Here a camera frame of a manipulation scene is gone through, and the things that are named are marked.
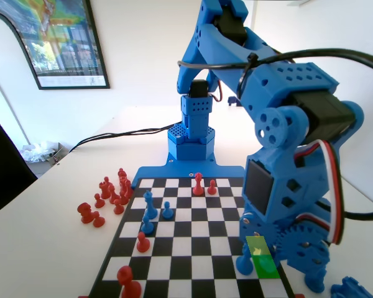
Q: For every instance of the black white chessboard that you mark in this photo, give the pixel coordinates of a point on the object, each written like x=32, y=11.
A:
x=189, y=248

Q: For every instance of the crumpled white plastic wrap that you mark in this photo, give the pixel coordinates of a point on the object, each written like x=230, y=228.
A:
x=37, y=152

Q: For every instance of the blue board mount plate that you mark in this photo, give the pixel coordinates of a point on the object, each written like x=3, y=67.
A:
x=174, y=170

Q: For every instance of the blue chess queen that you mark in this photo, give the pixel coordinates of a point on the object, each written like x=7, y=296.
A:
x=244, y=267

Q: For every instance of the red chess queen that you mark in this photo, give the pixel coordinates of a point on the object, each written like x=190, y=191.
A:
x=198, y=184

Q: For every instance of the framed wall poster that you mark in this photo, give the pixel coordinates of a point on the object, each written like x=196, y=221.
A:
x=65, y=46

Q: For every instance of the small cardboard box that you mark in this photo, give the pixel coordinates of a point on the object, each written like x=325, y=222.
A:
x=59, y=152

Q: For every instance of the blue chess knight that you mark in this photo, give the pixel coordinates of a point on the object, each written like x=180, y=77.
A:
x=316, y=282

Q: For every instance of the blue chess rook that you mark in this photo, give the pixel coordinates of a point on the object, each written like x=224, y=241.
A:
x=345, y=289

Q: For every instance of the black zip tie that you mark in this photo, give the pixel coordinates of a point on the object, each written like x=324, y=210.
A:
x=252, y=58

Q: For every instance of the red chess pawn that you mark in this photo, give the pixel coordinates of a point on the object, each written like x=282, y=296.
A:
x=118, y=207
x=211, y=187
x=124, y=198
x=142, y=243
x=99, y=201
x=98, y=219

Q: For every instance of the small blue printed part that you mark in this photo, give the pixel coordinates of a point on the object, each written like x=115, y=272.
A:
x=233, y=102

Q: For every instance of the red chess piece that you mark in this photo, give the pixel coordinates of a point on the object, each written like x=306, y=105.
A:
x=122, y=181
x=85, y=212
x=105, y=187
x=128, y=187
x=122, y=172
x=113, y=194

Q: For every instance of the blue chess king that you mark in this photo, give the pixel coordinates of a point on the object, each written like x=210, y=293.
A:
x=149, y=206

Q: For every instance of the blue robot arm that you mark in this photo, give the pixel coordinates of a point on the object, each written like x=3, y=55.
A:
x=199, y=108

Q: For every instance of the red chess king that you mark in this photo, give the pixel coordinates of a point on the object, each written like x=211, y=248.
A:
x=127, y=281

